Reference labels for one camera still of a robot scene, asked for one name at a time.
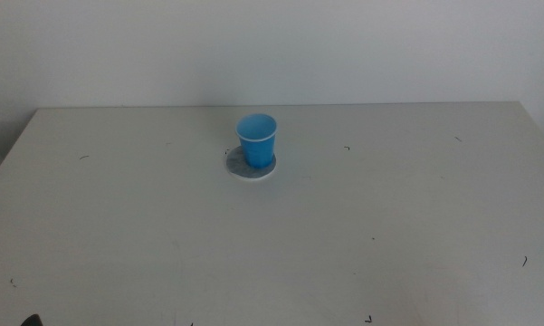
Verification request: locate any blue plastic cup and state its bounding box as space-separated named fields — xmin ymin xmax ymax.
xmin=234 ymin=112 xmax=278 ymax=170

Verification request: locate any round grey cup mat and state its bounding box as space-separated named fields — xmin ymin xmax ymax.
xmin=225 ymin=145 xmax=278 ymax=183

